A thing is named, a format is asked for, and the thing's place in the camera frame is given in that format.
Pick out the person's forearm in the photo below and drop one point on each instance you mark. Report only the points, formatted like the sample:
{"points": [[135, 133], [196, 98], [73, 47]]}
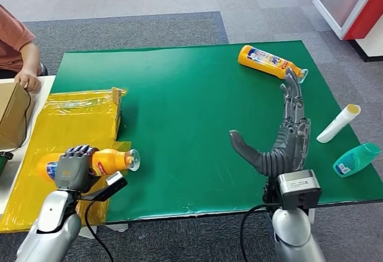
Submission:
{"points": [[31, 58]]}

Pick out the person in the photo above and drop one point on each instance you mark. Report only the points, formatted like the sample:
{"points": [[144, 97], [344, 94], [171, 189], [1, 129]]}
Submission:
{"points": [[12, 38]]}

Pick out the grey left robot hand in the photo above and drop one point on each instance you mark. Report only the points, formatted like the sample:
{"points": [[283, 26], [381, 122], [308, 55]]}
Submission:
{"points": [[73, 171]]}

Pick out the yellow plastic sheet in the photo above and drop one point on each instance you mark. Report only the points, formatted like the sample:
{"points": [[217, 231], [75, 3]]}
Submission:
{"points": [[38, 129]]}

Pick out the green table mat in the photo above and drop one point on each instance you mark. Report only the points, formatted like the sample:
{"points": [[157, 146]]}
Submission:
{"points": [[191, 93]]}

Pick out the brown cardboard box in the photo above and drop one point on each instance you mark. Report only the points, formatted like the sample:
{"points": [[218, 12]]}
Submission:
{"points": [[12, 113]]}

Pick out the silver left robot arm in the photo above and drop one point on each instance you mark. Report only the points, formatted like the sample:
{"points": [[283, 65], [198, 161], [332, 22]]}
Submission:
{"points": [[54, 224]]}

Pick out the cardboard flap with yellow tape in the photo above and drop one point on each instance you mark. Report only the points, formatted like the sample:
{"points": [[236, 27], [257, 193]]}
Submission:
{"points": [[117, 109]]}

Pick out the red and white sign board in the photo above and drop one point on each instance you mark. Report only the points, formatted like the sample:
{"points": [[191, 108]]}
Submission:
{"points": [[347, 2]]}

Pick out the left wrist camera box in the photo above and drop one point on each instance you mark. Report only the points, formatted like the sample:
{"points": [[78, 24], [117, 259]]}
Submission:
{"points": [[107, 187]]}

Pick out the orange bottle with clear cap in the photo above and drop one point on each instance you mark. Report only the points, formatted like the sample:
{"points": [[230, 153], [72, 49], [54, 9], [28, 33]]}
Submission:
{"points": [[263, 62], [110, 161]]}

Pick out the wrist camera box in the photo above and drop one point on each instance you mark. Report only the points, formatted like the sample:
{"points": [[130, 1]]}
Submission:
{"points": [[299, 189], [107, 187]]}

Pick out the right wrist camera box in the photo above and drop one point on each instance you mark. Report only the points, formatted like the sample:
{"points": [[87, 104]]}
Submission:
{"points": [[299, 189]]}

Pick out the white cabinet with black base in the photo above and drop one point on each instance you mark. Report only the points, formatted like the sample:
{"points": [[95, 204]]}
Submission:
{"points": [[372, 44]]}

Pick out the white tube with yellow cap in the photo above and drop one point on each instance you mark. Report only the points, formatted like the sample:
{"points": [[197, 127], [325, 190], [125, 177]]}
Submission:
{"points": [[336, 124]]}

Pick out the person's hand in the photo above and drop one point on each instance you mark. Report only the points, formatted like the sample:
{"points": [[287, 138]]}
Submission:
{"points": [[28, 81]]}

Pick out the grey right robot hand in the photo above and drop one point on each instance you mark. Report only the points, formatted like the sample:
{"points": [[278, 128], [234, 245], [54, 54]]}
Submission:
{"points": [[287, 149]]}

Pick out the teal plastic bottle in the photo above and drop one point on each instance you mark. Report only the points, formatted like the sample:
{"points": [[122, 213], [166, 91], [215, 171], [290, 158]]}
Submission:
{"points": [[354, 160]]}

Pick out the dark green container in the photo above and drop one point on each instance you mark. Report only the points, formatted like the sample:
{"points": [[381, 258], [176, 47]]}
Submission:
{"points": [[4, 162]]}

